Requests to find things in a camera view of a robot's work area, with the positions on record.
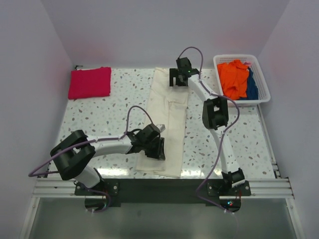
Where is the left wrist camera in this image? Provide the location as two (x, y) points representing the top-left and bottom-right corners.
(156, 124), (165, 133)

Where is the cream white t-shirt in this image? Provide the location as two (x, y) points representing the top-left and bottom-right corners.
(136, 68), (189, 178)

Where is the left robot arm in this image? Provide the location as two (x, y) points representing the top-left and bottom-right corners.
(50, 123), (165, 195)

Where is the folded red t-shirt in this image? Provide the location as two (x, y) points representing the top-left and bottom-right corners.
(68, 67), (112, 100)

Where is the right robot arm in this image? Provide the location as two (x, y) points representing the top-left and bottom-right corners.
(169, 57), (245, 196)

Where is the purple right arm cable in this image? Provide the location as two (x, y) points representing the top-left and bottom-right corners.
(178, 46), (241, 208)

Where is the blue t-shirt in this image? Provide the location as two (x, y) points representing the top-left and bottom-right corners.
(240, 68), (259, 100)

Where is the orange t-shirt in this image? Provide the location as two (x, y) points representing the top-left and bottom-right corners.
(217, 59), (249, 101)

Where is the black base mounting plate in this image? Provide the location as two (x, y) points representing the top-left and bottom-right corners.
(74, 178), (252, 211)

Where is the white plastic laundry basket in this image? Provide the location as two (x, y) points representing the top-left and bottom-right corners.
(213, 54), (271, 107)

